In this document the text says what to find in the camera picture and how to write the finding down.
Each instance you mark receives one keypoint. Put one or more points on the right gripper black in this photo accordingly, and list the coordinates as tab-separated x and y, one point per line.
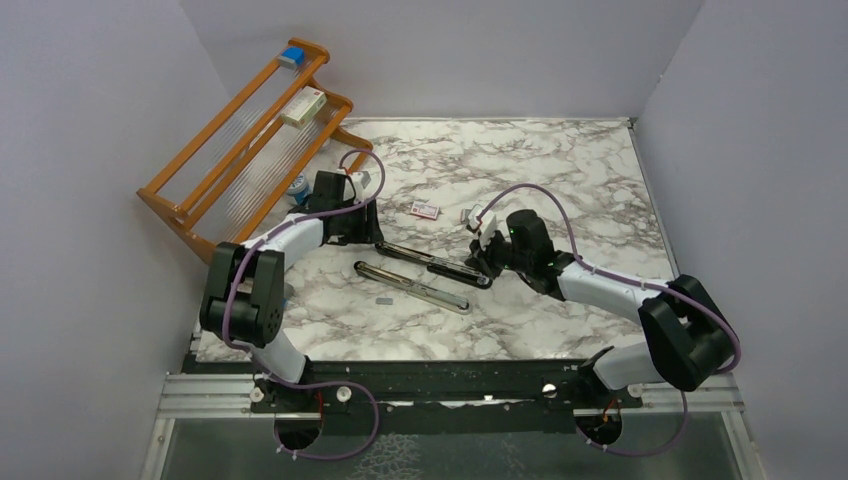
480	258

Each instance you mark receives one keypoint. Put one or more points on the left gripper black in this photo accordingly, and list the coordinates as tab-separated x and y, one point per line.
368	229

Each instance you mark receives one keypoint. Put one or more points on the black stapler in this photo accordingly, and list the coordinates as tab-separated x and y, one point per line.
436	265

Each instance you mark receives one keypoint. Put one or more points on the silver staple strip tray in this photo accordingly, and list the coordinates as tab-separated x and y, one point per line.
469	216

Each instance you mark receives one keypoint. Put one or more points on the red white staple box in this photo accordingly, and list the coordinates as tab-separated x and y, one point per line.
424	210

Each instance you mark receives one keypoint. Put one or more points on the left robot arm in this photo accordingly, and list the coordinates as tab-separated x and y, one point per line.
246	293

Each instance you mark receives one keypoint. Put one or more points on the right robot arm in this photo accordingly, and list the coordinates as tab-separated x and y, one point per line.
683	343

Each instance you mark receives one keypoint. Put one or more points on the blue white jar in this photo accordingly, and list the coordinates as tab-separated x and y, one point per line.
299	190

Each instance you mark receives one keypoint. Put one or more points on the orange wooden shelf rack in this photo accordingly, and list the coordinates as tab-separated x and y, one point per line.
229	177

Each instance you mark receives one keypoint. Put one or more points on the white red box on shelf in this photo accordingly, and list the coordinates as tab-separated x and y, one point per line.
303	106

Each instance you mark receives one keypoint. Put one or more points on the blue grey eraser block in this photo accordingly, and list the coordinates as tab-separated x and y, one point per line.
292	58

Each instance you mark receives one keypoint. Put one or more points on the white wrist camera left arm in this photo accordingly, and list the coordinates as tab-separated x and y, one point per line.
356	183

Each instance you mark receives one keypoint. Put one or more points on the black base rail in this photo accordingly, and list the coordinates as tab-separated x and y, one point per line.
357	398

